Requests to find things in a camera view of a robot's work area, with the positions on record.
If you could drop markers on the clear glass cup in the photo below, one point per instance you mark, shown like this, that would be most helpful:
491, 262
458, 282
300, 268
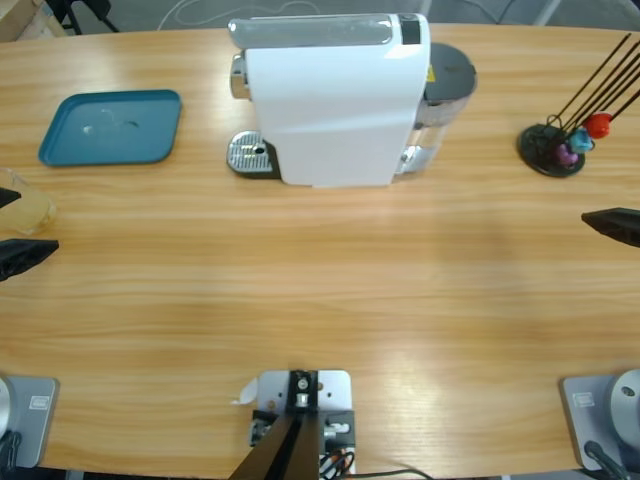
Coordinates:
32, 212

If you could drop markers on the purple coffee capsule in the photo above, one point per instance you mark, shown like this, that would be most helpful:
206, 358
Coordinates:
566, 155

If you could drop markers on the silver drip tray grid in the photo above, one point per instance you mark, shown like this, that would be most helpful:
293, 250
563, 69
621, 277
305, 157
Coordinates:
247, 150

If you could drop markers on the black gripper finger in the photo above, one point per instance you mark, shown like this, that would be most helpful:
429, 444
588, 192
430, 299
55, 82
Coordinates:
20, 255
6, 197
620, 222

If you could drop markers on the black chair frame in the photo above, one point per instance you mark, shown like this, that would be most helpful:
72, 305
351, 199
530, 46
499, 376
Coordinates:
95, 7

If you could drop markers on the white paper tab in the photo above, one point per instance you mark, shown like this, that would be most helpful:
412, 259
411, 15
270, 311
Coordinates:
247, 392

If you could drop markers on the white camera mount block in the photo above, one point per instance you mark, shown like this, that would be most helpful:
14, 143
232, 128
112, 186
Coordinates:
335, 395

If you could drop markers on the dark camera post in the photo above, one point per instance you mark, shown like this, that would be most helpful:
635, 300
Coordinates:
290, 450

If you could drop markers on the light blue coffee capsule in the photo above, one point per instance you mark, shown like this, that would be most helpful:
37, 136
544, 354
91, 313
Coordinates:
581, 141

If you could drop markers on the clear water tank grey lid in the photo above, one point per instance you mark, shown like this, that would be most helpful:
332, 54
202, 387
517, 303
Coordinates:
450, 70

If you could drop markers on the red coffee capsule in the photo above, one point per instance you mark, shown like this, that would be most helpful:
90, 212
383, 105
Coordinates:
597, 125

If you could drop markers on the black capsule holder with rods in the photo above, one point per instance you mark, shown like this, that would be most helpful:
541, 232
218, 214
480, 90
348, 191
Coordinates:
537, 145

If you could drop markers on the teal plastic tray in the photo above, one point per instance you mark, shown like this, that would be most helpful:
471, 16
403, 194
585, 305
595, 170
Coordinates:
125, 145

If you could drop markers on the grey base plate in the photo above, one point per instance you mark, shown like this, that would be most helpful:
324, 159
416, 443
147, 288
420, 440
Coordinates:
35, 425
580, 415

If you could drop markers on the grey coffee machine lever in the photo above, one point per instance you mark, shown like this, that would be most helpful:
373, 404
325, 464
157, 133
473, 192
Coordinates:
310, 32

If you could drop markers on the white capsule coffee machine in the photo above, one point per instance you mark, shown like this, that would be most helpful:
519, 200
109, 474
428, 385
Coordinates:
330, 125

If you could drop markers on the light wooden crate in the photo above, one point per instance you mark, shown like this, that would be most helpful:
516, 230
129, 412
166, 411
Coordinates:
15, 20

